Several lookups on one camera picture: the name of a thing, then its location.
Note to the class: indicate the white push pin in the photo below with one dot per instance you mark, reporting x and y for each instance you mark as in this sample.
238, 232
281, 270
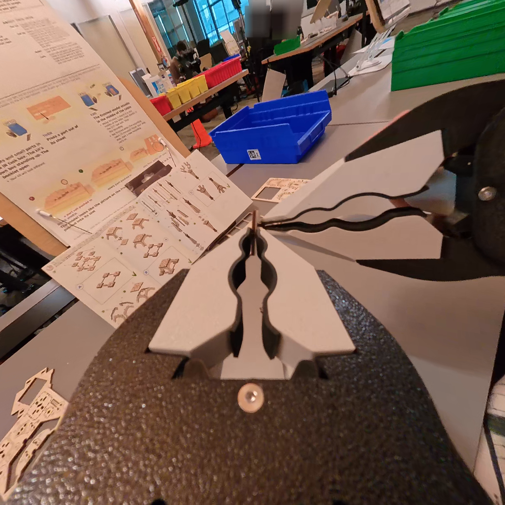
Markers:
162, 140
43, 212

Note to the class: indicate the small poster board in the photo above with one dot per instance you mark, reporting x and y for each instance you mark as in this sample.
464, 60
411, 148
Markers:
388, 12

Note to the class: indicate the small green bin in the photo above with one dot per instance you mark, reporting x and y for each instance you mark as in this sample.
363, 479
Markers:
287, 46

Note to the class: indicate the orange traffic cone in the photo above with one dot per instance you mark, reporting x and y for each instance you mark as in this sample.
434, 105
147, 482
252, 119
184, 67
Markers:
201, 136

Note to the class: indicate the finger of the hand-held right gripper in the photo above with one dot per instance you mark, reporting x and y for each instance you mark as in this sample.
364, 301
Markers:
374, 173
374, 240

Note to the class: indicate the folded assembly instruction booklet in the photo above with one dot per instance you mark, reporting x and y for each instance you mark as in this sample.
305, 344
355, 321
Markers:
118, 256

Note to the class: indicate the large instruction poster sheet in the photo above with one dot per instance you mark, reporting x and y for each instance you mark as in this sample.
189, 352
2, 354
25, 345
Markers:
59, 79

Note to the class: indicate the grey desk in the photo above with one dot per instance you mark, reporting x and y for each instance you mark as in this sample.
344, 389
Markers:
414, 315

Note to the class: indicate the row of yellow bins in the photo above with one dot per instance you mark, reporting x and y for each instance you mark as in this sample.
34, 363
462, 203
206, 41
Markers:
185, 92

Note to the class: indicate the person's striped shirt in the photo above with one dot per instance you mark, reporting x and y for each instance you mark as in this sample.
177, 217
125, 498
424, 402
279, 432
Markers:
493, 434

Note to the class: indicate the green plastic bin stack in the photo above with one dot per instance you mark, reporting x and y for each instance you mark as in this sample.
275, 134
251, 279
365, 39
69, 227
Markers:
446, 59

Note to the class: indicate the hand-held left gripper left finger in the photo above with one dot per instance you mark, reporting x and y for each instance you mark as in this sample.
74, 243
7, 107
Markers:
197, 315

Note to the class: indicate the wooden square plate with pegs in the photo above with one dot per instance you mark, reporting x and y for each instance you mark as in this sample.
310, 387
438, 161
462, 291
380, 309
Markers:
254, 221

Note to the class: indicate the wooden laser-cut parts sheet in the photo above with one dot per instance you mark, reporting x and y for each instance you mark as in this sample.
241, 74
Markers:
292, 185
35, 414

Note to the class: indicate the small red plastic bin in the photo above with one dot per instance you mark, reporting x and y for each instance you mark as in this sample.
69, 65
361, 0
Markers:
161, 105

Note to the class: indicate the wooden empty frame piece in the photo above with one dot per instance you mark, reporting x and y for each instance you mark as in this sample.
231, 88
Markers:
231, 229

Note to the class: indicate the dark packaging card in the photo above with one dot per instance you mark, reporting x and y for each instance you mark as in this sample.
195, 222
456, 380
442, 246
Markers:
150, 179

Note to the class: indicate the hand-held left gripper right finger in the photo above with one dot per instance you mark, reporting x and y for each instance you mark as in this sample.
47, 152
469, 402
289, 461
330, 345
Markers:
311, 315

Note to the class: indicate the blue plastic bin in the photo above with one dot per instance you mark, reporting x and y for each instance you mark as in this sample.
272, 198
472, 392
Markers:
276, 138

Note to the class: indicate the wooden poster backing board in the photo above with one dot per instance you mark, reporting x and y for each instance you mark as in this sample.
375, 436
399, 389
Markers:
23, 232

